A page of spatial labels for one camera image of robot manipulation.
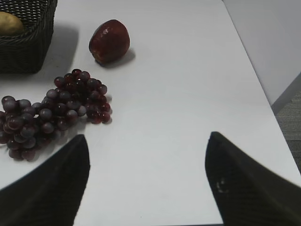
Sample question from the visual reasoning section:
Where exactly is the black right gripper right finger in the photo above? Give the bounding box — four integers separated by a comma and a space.
205, 132, 301, 226

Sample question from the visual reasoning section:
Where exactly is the black woven basket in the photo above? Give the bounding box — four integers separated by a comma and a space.
0, 0, 57, 74

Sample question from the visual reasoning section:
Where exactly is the dark red grape bunch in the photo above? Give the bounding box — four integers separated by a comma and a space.
0, 69, 111, 161

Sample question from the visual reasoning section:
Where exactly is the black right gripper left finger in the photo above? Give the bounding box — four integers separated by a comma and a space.
0, 135, 90, 226

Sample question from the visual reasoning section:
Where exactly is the orange-yellow mango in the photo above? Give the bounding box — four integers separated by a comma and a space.
0, 12, 24, 36

